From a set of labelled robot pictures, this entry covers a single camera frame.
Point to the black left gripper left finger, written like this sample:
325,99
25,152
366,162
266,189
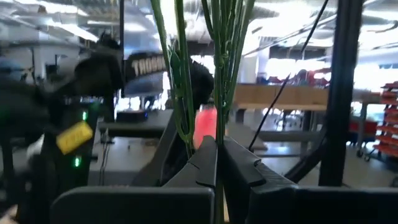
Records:
140,205

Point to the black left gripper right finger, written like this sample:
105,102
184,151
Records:
280,205

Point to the green multi-stem flower sprig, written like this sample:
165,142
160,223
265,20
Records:
184,77
219,93

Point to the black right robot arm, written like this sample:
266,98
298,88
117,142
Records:
99,74

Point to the black desk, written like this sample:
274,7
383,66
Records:
140,126

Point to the yellow tag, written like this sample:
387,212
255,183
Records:
74,137

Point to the red cylindrical object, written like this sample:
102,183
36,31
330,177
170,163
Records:
205,126

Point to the wooden workbench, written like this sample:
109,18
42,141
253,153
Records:
280,95

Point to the red parts bin rack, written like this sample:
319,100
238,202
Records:
390,124

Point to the black aluminium table frame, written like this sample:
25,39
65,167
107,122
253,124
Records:
342,93

